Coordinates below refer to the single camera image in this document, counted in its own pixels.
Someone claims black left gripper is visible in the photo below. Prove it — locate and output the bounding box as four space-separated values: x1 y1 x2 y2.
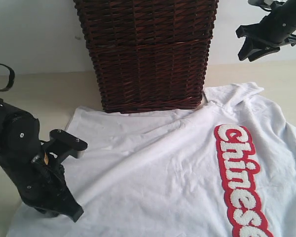
19 154 84 223

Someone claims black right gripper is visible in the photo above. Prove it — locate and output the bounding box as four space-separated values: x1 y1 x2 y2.
236 4 296 62

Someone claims white t-shirt red lettering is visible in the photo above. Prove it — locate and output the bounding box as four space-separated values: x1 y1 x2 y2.
7 82 296 237

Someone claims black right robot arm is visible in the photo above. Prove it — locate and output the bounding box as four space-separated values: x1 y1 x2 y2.
236 0 296 62

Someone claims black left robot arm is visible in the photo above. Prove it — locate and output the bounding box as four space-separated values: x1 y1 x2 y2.
0 99 88 222

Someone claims dark brown wicker basket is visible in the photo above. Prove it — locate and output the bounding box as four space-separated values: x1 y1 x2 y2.
74 0 218 113

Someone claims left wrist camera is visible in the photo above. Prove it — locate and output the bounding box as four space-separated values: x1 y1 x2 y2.
42 129 88 163

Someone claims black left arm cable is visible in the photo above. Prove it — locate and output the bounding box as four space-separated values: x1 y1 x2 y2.
0 63 16 96

